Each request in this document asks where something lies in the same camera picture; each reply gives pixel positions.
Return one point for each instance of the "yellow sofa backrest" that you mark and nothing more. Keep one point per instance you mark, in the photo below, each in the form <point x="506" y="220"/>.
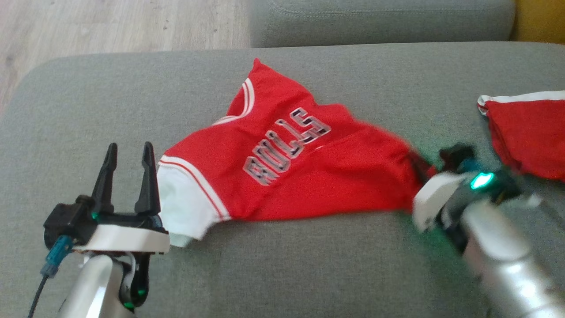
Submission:
<point x="540" y="20"/>

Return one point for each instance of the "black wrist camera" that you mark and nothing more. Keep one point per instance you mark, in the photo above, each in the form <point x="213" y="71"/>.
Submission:
<point x="66" y="221"/>
<point x="454" y="157"/>

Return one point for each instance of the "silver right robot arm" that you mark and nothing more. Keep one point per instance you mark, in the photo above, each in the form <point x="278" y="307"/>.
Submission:
<point x="507" y="265"/>

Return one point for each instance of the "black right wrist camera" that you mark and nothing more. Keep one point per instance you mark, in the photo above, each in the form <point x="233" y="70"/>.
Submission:
<point x="454" y="157"/>

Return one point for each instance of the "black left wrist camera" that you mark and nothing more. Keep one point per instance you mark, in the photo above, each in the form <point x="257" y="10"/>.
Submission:
<point x="66" y="221"/>

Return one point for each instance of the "red shorts with white stripe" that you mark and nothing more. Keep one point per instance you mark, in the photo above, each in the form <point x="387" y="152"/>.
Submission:
<point x="529" y="132"/>

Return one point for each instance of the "large grey sofa seat cushion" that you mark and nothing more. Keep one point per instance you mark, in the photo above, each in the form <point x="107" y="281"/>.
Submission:
<point x="309" y="265"/>

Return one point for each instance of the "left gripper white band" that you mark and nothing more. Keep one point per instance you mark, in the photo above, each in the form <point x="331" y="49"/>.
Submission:
<point x="128" y="238"/>

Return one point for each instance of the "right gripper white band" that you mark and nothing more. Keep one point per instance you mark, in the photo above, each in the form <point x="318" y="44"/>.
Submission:
<point x="435" y="198"/>

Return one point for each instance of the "medium grey sofa seat cushion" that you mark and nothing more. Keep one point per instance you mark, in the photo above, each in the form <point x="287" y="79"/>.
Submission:
<point x="375" y="26"/>

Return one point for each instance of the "red white basketball jersey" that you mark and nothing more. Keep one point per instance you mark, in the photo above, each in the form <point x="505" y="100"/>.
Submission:
<point x="344" y="176"/>

